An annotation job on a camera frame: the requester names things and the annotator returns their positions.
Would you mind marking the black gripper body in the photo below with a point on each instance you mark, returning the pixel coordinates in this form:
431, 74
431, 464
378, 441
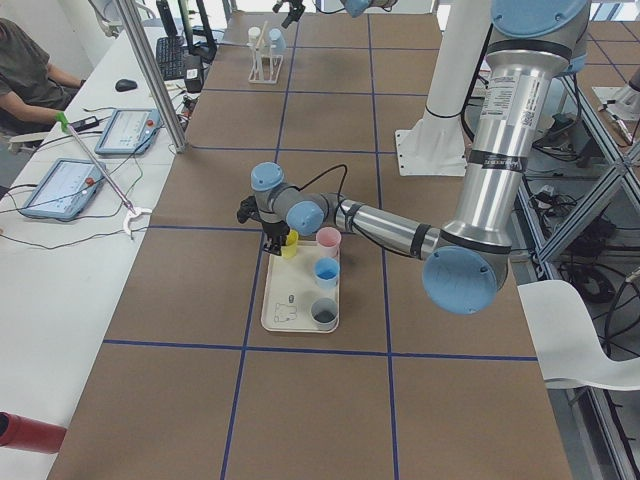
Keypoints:
275, 230
292, 16

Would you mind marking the yellow plastic cup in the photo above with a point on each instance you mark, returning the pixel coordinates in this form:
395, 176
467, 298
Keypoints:
289, 247

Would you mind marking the pale cream plastic cup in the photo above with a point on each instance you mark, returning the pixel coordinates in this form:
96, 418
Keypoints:
254, 35

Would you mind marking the grey plastic cup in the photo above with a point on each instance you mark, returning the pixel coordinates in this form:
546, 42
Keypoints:
324, 313

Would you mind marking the light blue plastic cup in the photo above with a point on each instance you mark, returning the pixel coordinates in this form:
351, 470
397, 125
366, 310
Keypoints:
277, 41

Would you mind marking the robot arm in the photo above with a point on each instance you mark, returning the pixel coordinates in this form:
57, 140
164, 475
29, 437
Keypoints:
466, 260
354, 8

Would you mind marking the pink plastic cup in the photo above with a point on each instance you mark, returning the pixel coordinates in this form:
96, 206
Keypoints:
328, 240

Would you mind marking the cream serving tray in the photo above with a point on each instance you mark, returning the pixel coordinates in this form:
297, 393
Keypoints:
290, 291

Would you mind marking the black box device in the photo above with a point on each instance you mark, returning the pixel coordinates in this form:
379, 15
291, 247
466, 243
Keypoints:
194, 80

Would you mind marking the black keyboard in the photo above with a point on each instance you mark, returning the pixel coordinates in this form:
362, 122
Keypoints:
169, 54

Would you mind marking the black computer mouse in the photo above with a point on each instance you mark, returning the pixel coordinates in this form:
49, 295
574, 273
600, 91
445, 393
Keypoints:
124, 85

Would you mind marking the far teach pendant tablet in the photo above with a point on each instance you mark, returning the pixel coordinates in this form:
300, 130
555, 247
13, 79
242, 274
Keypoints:
129, 131

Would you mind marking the teach pendant tablet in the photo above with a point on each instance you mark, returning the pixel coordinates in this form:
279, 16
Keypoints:
129, 131
64, 191

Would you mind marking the near teach pendant tablet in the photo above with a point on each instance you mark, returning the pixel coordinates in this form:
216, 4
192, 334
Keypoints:
64, 191

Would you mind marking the black power adapter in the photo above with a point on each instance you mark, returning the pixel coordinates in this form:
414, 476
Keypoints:
84, 124

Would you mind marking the metal reacher grabber stick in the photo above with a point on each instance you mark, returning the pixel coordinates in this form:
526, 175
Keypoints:
133, 212

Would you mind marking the person in olive shirt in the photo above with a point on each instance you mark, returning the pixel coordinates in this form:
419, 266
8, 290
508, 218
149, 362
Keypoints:
33, 89

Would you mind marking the white plastic chair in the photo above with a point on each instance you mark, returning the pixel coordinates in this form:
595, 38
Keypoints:
566, 343

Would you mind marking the red bottle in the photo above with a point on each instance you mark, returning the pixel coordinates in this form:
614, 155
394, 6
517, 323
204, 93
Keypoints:
26, 434

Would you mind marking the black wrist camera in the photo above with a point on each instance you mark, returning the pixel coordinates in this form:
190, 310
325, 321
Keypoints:
248, 210

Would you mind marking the white wire cup rack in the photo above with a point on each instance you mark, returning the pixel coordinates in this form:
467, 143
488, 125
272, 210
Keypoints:
265, 67

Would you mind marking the aluminium frame post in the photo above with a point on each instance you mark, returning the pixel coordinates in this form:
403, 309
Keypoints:
146, 60

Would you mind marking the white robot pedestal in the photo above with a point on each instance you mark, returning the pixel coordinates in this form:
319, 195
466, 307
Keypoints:
435, 145

